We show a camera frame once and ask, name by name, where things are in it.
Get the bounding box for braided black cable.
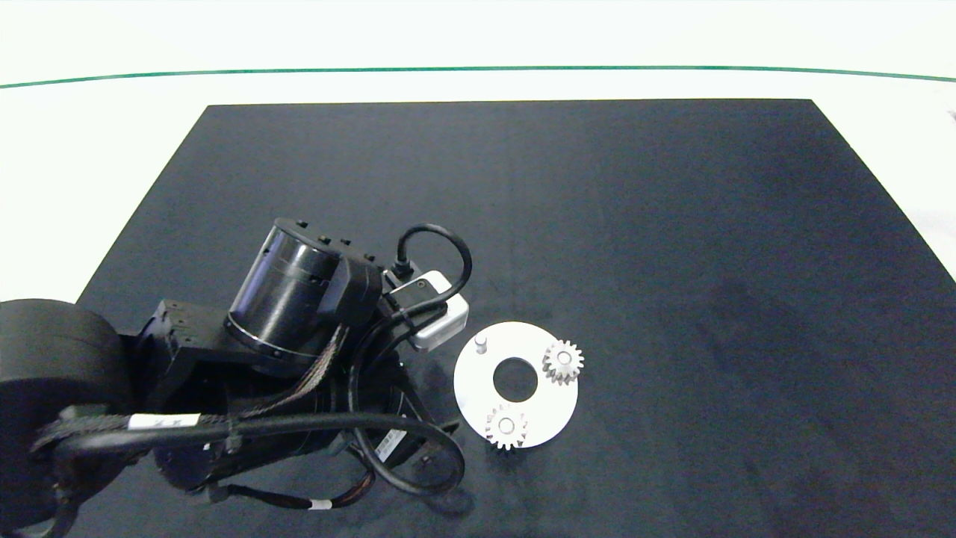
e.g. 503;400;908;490
239;323;350;421

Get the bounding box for white boxy wrist camera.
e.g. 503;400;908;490
388;270;471;353

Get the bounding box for dark rectangular mat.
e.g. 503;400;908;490
0;99;956;538

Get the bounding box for small steel planetary gear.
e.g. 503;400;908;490
542;339;586;387
484;403;530;451

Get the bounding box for black camera cable loop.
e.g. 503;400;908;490
391;223;474;318

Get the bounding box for round white pin plate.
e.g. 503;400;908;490
453;321;580;449

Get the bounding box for thin black tagged cable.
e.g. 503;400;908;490
202;471;378;513

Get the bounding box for thin green tape line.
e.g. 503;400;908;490
0;65;956;90

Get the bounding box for thick black cable loop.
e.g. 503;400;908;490
52;329;467;497

